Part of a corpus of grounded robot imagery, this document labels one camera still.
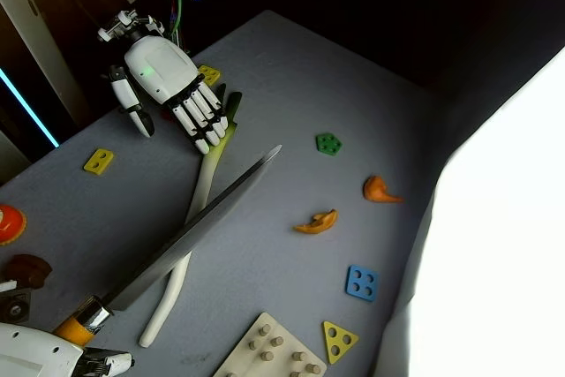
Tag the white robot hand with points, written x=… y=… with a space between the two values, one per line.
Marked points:
x=156 y=65
x=35 y=355

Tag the long white leek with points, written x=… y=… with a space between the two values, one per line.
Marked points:
x=207 y=174

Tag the yellow two-hole block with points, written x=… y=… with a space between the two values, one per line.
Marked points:
x=99 y=160

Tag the blue square block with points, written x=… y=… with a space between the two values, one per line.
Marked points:
x=362 y=283

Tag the brown toy meat piece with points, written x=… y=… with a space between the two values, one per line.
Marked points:
x=31 y=269

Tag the orange red toy tart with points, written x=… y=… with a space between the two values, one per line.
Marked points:
x=11 y=224

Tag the cyan light strip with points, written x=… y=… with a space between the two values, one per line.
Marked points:
x=31 y=112

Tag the grey table cloth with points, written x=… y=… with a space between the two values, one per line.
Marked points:
x=287 y=107

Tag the green pentagon block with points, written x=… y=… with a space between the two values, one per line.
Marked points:
x=318 y=145

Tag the orange toy chicken piece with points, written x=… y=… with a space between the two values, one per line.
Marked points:
x=315 y=228

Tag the orange curved toy chicken wing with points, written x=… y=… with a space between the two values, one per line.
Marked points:
x=375 y=189

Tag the wooden peg board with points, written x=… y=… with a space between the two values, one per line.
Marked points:
x=289 y=333

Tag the yellow triangle block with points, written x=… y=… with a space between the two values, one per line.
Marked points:
x=337 y=340

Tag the white frame post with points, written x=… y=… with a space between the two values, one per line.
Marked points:
x=26 y=10

